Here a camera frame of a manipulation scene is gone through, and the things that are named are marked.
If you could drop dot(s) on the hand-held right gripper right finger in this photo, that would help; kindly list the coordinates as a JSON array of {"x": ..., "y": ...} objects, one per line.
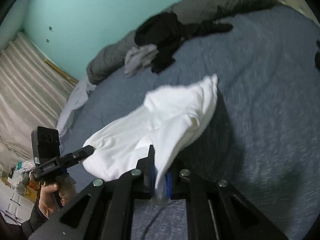
[{"x": 175, "y": 177}]

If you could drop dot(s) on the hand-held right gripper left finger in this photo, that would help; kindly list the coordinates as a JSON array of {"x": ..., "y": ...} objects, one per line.
[{"x": 147, "y": 172}]

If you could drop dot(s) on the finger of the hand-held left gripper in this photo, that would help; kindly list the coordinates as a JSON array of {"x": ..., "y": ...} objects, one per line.
[{"x": 80, "y": 155}]

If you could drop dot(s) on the white t-shirt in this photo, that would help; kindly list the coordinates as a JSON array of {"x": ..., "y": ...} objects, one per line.
[{"x": 155, "y": 125}]

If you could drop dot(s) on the person's left forearm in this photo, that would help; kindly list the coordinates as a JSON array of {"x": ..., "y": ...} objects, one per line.
[{"x": 35, "y": 222}]

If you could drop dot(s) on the stack of folded clothes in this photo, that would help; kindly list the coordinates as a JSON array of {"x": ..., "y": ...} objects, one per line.
[{"x": 317, "y": 55}]

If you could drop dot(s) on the person's left hand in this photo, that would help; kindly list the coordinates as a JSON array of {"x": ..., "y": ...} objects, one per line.
[{"x": 53, "y": 195}]

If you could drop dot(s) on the pile of packaging clutter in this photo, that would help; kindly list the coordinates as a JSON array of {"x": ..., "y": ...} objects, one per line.
[{"x": 18, "y": 177}]

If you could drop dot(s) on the light grey sheet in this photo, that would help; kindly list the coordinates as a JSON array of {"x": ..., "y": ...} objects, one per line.
[{"x": 73, "y": 105}]

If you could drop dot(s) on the white drawer cabinet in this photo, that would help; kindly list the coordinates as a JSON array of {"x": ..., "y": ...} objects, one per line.
[{"x": 13, "y": 205}]

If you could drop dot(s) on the beige striped curtain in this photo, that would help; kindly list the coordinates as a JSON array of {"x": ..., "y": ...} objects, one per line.
[{"x": 27, "y": 92}]

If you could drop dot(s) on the bed with blue sheet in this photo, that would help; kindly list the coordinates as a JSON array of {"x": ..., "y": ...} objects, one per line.
[{"x": 250, "y": 92}]

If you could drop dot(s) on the grey knit sweater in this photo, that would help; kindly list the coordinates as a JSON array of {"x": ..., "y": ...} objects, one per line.
[{"x": 140, "y": 58}]

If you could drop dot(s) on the black garment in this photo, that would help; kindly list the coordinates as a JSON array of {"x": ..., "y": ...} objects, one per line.
[{"x": 165, "y": 37}]

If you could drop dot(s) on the dark grey rolled duvet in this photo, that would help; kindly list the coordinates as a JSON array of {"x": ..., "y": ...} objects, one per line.
[{"x": 200, "y": 7}]

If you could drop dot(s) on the wooden frame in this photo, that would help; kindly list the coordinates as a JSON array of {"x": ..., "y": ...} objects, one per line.
[{"x": 61, "y": 71}]

